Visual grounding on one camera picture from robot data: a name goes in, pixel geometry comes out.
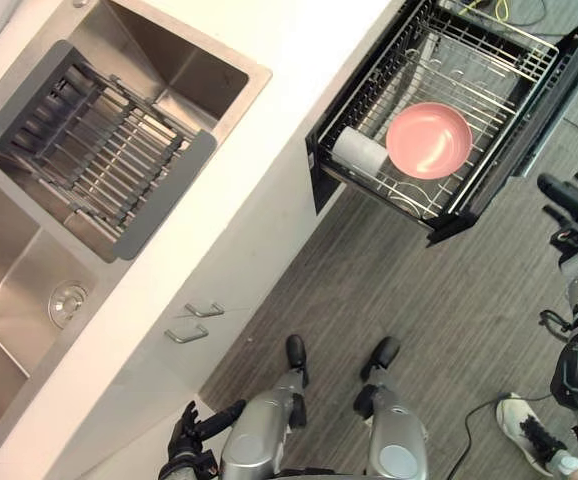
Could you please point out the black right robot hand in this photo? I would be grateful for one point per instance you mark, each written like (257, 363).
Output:
(576, 220)

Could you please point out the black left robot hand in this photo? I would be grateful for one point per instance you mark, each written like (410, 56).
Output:
(196, 430)

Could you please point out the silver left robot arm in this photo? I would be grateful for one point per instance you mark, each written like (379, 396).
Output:
(186, 467)

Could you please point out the black dishwasher drawer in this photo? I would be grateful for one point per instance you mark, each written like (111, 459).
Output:
(529, 150)

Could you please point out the round steel sink drain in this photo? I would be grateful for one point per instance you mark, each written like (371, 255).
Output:
(69, 301)

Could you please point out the white frosted cup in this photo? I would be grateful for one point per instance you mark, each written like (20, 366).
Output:
(361, 150)

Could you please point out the stainless steel double sink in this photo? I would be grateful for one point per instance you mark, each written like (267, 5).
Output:
(179, 55)

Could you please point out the pink round bowl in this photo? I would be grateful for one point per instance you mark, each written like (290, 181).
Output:
(429, 140)

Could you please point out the silver right robot leg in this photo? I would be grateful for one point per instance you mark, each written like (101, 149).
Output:
(394, 435)

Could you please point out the person's foot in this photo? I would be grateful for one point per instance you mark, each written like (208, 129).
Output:
(524, 425)

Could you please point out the white kitchen counter cabinet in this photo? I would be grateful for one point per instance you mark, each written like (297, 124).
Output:
(249, 200)

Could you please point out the grey roll-up drying rack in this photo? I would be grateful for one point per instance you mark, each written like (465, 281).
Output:
(104, 150)

